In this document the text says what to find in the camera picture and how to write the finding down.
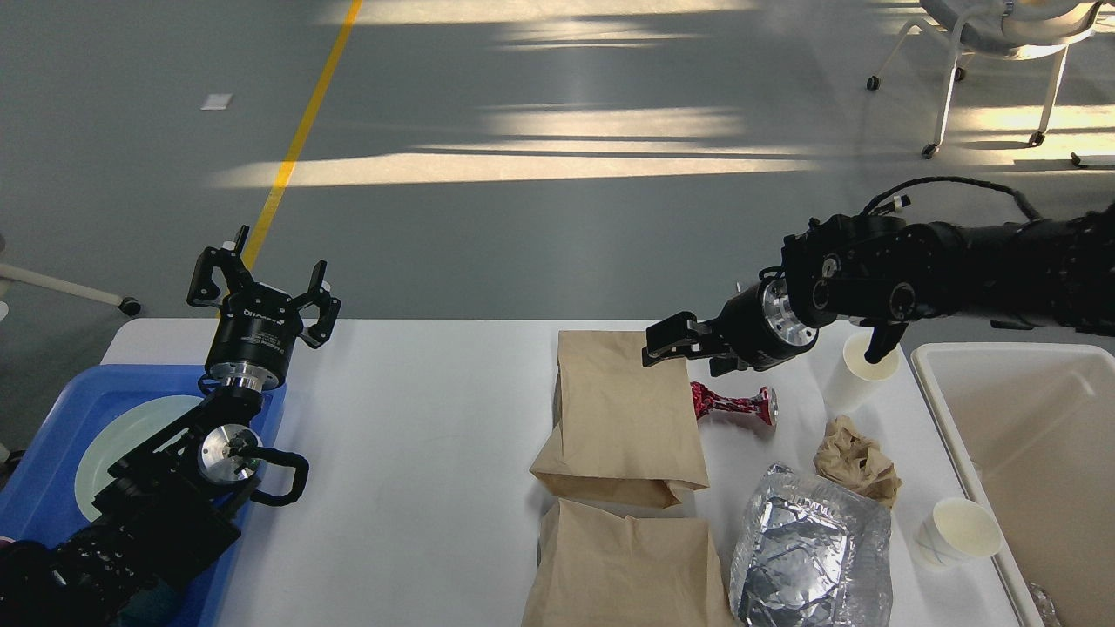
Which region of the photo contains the small white paper cup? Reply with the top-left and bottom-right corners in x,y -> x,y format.
911,496 -> 1006,571

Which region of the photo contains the brown paper bag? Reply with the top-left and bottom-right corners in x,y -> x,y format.
522,499 -> 736,626
530,330 -> 710,509

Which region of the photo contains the white chair at left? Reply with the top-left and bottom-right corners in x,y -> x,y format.
1,263 -> 143,317

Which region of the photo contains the crumpled brown paper ball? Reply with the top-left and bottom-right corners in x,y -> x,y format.
813,415 -> 902,509

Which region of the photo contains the white chair on casters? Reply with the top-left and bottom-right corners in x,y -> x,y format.
865,1 -> 1104,160

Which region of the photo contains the white plastic bin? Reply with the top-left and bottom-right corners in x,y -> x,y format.
911,343 -> 1114,626

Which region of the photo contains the pale green plate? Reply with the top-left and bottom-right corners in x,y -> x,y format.
72,395 -> 202,523

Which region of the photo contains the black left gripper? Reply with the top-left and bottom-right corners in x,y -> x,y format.
186,225 -> 341,390

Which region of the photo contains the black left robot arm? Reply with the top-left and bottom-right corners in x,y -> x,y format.
3,226 -> 341,626

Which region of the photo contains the dark green mug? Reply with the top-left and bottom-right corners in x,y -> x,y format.
112,581 -> 186,626

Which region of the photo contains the crumpled foil in bin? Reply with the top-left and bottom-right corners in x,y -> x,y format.
1028,581 -> 1063,627

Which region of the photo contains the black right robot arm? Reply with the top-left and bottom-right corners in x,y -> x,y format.
641,181 -> 1114,376

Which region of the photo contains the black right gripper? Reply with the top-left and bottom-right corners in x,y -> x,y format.
642,279 -> 820,377

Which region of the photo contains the red candy wrapper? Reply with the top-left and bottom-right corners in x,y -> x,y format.
690,382 -> 778,430

